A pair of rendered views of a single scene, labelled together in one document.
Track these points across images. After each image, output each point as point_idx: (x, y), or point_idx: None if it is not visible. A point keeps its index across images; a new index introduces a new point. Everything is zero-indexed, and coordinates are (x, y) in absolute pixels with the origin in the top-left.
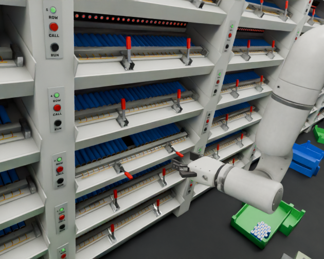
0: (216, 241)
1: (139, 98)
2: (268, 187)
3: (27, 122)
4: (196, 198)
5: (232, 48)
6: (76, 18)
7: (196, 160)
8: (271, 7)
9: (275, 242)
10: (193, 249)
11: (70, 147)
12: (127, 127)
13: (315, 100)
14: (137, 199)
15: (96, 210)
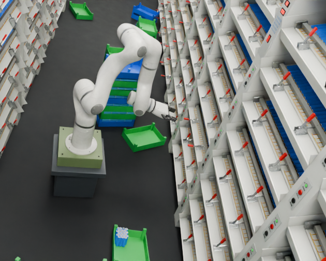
0: (140, 216)
1: None
2: (134, 91)
3: None
4: (181, 243)
5: (246, 139)
6: None
7: (167, 108)
8: (286, 153)
9: (106, 250)
10: (146, 201)
11: (196, 85)
12: (201, 101)
13: (142, 60)
14: (184, 152)
15: (187, 135)
